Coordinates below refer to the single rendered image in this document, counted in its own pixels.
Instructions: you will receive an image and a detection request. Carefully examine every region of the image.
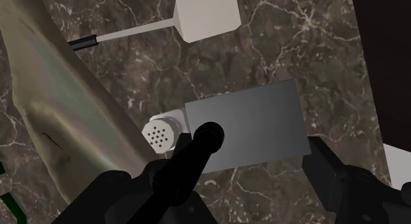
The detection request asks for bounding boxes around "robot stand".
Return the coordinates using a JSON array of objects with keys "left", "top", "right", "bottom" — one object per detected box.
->
[{"left": 350, "top": 0, "right": 411, "bottom": 154}]

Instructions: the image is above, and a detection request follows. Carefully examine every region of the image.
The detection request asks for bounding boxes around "dark green frame object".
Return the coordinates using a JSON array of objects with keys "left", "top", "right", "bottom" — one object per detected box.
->
[{"left": 0, "top": 162, "right": 27, "bottom": 224}]

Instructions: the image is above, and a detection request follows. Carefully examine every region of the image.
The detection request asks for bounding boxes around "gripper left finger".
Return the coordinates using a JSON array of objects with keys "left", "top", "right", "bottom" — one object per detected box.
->
[{"left": 53, "top": 121, "right": 225, "bottom": 224}]

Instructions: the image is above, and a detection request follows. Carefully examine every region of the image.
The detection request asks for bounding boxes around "white spatula with black handle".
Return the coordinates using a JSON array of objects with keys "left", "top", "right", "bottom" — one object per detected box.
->
[{"left": 68, "top": 0, "right": 242, "bottom": 51}]

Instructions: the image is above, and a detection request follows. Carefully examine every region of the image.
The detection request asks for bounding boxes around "grey flat box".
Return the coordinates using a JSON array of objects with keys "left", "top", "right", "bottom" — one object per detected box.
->
[{"left": 184, "top": 78, "right": 312, "bottom": 175}]

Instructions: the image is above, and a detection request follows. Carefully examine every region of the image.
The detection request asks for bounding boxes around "white salt shaker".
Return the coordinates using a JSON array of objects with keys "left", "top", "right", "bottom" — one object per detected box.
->
[{"left": 141, "top": 108, "right": 191, "bottom": 154}]

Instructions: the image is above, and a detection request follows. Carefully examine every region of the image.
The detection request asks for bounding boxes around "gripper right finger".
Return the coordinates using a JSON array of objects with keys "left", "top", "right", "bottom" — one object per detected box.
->
[{"left": 302, "top": 136, "right": 411, "bottom": 224}]

